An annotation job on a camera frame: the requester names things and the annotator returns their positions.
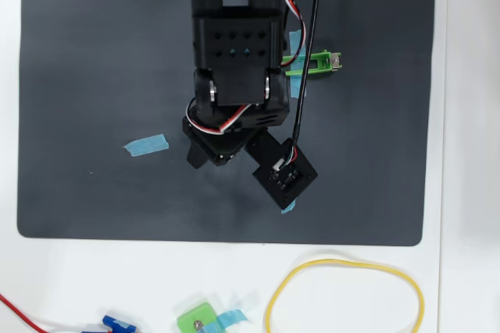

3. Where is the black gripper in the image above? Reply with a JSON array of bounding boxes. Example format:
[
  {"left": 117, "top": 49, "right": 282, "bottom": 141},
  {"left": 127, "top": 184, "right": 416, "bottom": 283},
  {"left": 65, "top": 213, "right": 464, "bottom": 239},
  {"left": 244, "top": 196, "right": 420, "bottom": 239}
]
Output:
[{"left": 181, "top": 104, "right": 291, "bottom": 170}]

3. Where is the green battery holder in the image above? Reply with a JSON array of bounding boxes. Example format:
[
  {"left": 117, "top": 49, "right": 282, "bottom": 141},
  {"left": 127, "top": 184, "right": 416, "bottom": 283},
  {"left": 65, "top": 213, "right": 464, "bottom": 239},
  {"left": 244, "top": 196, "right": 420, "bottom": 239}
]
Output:
[{"left": 280, "top": 49, "right": 343, "bottom": 78}]

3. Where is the long blue masking tape strip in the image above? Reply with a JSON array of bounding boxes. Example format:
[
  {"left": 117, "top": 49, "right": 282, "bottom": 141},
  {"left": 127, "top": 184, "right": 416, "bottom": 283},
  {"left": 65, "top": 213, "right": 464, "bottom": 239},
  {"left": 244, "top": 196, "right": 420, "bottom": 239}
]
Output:
[{"left": 287, "top": 30, "right": 309, "bottom": 100}]

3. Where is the dark grey textured mat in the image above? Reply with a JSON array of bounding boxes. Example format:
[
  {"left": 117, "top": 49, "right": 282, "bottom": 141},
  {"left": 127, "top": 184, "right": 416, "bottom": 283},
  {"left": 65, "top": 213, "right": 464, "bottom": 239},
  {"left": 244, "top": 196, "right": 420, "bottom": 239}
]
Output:
[{"left": 16, "top": 0, "right": 438, "bottom": 248}]

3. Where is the small green printed block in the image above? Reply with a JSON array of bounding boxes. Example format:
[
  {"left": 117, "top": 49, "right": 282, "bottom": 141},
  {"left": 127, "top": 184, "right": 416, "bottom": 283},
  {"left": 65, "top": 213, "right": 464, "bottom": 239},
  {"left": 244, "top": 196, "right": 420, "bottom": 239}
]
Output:
[{"left": 176, "top": 301, "right": 220, "bottom": 333}]

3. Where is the white red black servo cable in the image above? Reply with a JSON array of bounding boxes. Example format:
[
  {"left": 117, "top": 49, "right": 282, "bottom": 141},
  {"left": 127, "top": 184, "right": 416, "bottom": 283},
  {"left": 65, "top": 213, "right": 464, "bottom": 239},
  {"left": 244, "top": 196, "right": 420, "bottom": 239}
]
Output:
[
  {"left": 185, "top": 96, "right": 253, "bottom": 137},
  {"left": 280, "top": 0, "right": 308, "bottom": 66}
]

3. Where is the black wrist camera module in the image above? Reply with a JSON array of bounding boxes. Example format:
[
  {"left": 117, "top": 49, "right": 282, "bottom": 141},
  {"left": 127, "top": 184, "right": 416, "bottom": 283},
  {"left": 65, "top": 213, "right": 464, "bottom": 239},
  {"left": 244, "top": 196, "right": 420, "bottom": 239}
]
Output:
[{"left": 245, "top": 129, "right": 319, "bottom": 210}]

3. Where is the black camera cable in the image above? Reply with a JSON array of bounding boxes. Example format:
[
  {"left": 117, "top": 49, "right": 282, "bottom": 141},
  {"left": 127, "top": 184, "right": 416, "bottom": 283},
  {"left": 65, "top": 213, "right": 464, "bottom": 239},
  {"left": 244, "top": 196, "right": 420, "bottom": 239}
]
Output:
[{"left": 291, "top": 0, "right": 328, "bottom": 154}]

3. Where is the yellow cable loop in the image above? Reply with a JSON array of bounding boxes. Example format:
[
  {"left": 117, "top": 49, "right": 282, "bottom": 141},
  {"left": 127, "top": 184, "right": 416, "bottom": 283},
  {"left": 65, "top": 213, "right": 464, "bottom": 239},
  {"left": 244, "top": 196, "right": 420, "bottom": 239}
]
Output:
[{"left": 264, "top": 257, "right": 426, "bottom": 333}]

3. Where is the red wire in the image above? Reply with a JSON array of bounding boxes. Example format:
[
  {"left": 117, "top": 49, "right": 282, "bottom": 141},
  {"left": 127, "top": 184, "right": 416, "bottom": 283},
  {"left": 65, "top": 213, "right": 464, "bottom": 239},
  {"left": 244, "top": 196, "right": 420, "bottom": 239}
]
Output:
[{"left": 0, "top": 292, "right": 50, "bottom": 333}]

